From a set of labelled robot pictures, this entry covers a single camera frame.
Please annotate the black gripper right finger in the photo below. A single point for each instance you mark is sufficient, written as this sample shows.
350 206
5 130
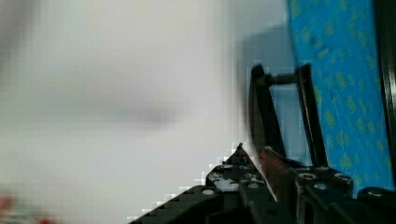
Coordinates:
296 185

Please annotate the silver toaster oven blue door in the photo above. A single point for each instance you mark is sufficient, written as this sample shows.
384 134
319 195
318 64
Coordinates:
337 38

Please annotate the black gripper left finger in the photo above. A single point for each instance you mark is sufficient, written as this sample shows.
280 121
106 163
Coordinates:
238 176

